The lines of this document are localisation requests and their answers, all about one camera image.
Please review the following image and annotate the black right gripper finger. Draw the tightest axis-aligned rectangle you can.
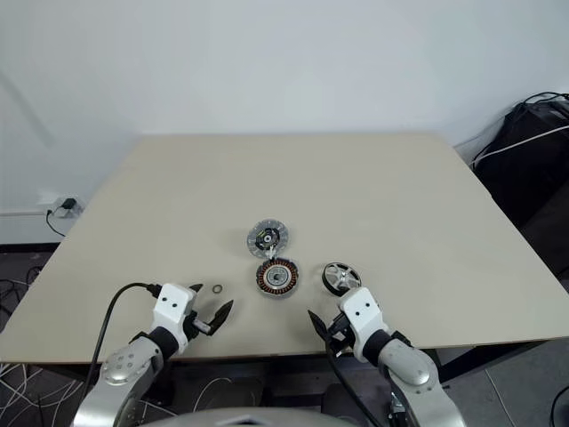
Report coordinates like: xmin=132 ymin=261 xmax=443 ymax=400
xmin=307 ymin=310 xmax=332 ymax=344

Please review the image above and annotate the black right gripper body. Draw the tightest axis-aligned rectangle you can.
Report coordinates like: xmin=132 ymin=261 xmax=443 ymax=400
xmin=326 ymin=310 xmax=357 ymax=358

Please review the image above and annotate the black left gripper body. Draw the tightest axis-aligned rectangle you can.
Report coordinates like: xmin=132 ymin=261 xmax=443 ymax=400
xmin=184 ymin=307 xmax=214 ymax=342

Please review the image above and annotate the silver disc rotor plate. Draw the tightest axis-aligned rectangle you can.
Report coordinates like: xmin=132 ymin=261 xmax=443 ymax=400
xmin=245 ymin=217 xmax=291 ymax=261

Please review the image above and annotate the motor stator with copper windings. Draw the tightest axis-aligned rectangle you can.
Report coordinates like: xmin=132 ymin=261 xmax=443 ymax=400
xmin=254 ymin=257 xmax=301 ymax=302

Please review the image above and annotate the grey robot torso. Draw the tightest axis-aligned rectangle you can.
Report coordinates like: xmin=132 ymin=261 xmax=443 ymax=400
xmin=144 ymin=401 xmax=350 ymax=427

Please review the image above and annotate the black bag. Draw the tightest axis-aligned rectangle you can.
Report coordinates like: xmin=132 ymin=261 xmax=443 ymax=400
xmin=469 ymin=91 xmax=569 ymax=232

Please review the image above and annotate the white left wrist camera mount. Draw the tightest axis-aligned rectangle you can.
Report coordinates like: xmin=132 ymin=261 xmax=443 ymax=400
xmin=152 ymin=282 xmax=201 ymax=353

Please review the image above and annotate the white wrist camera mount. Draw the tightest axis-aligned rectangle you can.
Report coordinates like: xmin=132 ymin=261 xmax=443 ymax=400
xmin=340 ymin=286 xmax=393 ymax=362
xmin=152 ymin=282 xmax=201 ymax=353

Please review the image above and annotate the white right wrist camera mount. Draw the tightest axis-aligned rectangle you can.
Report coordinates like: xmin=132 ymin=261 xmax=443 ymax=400
xmin=340 ymin=286 xmax=393 ymax=362

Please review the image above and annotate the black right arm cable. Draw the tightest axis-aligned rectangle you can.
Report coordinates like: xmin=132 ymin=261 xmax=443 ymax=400
xmin=324 ymin=341 xmax=393 ymax=426

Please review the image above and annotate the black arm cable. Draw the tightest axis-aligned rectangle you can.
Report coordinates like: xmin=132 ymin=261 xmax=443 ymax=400
xmin=91 ymin=282 xmax=162 ymax=389
xmin=324 ymin=341 xmax=393 ymax=426

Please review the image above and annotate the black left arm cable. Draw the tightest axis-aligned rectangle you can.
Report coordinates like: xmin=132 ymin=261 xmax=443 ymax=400
xmin=91 ymin=282 xmax=162 ymax=389

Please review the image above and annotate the black adapter cord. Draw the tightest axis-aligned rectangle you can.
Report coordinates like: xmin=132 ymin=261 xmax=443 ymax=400
xmin=44 ymin=205 xmax=68 ymax=238

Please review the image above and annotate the white wall socket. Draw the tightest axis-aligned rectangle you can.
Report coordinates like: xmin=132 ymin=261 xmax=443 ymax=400
xmin=37 ymin=190 xmax=86 ymax=220

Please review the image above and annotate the white floor cable bundle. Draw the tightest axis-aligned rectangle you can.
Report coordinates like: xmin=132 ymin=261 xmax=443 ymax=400
xmin=0 ymin=360 xmax=52 ymax=407

